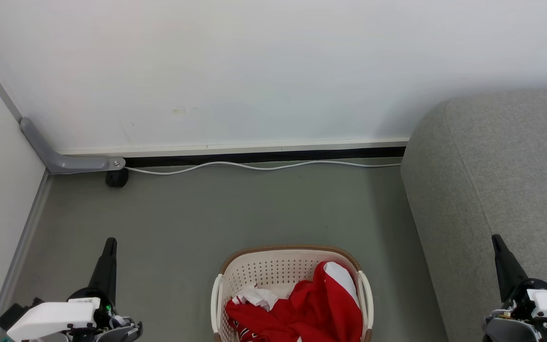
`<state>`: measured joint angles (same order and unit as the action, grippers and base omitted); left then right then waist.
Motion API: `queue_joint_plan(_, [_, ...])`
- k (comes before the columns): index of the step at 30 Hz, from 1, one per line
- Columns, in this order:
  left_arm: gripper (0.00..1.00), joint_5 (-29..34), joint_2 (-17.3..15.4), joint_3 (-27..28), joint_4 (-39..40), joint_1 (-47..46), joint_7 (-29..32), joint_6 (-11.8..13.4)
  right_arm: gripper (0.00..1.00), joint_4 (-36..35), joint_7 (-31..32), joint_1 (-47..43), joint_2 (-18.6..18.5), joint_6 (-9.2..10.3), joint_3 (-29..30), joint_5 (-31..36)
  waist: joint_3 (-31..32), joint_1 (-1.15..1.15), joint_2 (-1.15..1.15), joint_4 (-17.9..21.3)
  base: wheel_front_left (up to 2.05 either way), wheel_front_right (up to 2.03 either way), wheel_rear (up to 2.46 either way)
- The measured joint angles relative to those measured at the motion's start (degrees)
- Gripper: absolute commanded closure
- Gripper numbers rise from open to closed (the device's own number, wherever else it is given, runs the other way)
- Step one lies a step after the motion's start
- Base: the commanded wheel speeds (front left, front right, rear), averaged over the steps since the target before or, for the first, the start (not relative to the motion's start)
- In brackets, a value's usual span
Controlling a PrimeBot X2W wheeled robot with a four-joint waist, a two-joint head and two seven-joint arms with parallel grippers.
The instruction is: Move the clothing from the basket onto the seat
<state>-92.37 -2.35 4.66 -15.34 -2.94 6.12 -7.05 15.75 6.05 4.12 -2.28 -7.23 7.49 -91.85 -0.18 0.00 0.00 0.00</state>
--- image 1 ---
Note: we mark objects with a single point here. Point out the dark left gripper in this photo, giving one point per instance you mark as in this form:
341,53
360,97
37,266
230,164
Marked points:
112,330

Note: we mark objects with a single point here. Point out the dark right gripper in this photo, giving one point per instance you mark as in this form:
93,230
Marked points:
511,327

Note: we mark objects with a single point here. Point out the red and white garment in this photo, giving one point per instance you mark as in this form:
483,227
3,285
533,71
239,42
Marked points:
321,308

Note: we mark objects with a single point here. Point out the grey fabric sofa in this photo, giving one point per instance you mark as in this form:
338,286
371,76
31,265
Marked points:
492,166

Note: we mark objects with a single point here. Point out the black caster wheel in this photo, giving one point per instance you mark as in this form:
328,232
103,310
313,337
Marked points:
117,178

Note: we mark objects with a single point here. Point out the cream perforated laundry basket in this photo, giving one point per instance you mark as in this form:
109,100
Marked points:
273,270

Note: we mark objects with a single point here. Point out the white baseboard strip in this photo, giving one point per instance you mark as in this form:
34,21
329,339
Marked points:
254,147

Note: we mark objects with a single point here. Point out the grey wall base trim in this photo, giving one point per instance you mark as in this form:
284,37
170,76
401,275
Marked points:
22,242

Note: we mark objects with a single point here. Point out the grey metal support bracket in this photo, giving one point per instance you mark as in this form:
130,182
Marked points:
64,164

